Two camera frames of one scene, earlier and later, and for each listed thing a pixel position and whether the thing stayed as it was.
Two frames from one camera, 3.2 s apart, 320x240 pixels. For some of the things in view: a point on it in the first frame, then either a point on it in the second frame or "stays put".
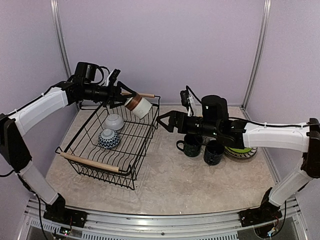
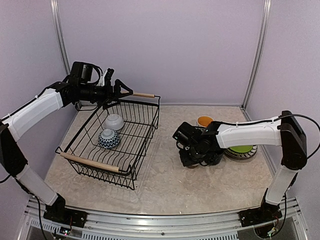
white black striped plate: x=239 y=155 stays put
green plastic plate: x=241 y=150 stays put
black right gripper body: x=185 y=128 -> x=194 y=157
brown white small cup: x=139 y=106 -> x=194 y=166
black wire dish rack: x=112 y=142 stays put
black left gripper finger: x=117 y=103 -> x=105 y=101
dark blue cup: x=214 y=152 stays put
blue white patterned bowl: x=109 y=139 stays put
